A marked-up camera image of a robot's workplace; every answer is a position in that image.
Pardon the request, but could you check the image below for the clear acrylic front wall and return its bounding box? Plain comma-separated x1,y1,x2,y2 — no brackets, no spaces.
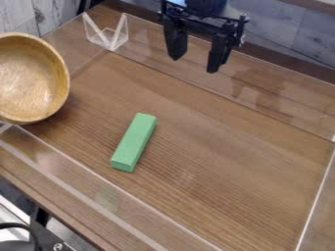
0,123,223,251

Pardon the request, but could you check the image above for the clear acrylic wall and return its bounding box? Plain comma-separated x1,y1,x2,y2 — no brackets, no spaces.
0,123,223,251
43,12,335,141

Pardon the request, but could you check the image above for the black table leg bracket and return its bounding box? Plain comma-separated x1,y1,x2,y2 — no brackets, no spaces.
31,207,76,251

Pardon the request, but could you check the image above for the clear acrylic corner bracket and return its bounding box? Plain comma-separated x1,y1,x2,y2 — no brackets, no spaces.
83,13,128,51

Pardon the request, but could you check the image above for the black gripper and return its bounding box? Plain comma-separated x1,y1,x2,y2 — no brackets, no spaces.
159,0,249,74

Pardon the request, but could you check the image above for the clear acrylic back wall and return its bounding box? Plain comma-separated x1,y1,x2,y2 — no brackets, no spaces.
43,12,335,141

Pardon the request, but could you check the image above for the wooden bowl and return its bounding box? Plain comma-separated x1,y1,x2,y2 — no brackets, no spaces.
0,32,71,125

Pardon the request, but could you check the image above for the black cable on floor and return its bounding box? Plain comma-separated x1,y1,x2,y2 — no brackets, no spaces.
0,222,36,251

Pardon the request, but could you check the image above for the green rectangular stick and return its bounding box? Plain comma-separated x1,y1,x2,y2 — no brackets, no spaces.
109,113,157,173

